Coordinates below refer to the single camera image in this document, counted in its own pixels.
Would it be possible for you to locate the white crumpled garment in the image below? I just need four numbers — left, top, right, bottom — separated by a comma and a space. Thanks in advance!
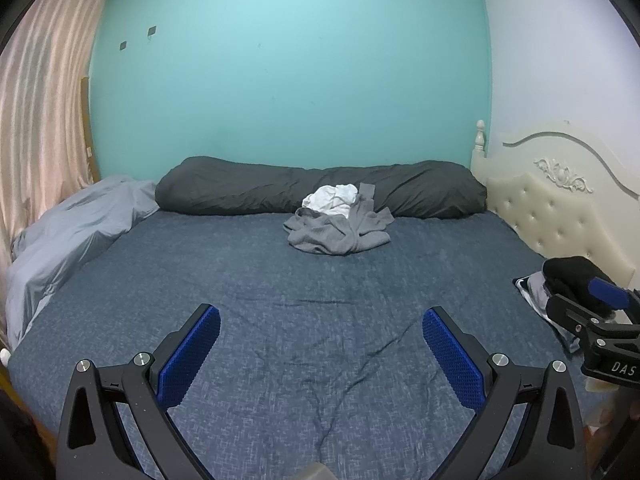
301, 184, 360, 220

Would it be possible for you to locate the striped folded garment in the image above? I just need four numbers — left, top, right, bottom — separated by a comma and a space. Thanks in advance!
0, 0, 118, 271

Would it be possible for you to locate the black folded garment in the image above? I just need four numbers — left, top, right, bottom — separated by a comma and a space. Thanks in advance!
514, 271, 581, 353

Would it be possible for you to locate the grey fleece garment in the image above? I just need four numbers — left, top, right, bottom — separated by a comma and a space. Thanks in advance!
283, 183, 395, 257

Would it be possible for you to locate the dark grey long pillow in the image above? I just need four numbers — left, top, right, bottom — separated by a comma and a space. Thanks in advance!
155, 156, 488, 220

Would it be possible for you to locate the cream tufted headboard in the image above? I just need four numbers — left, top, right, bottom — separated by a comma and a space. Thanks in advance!
470, 120, 640, 291

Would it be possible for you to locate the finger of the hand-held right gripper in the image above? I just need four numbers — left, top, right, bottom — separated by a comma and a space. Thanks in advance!
588, 276, 640, 311
546, 294, 640, 352

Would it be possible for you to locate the light grey duvet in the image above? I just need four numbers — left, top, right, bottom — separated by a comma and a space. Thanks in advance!
5, 176, 160, 351

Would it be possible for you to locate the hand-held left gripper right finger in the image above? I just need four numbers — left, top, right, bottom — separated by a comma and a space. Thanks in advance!
422, 306, 587, 480

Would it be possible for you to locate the bed with blue sheet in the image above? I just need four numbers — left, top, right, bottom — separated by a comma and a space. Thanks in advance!
7, 207, 616, 480

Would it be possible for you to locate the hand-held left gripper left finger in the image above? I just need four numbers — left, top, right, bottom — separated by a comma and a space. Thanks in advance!
56, 303, 222, 480

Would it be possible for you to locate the wooden frame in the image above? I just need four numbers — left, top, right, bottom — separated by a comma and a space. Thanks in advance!
81, 76, 102, 184

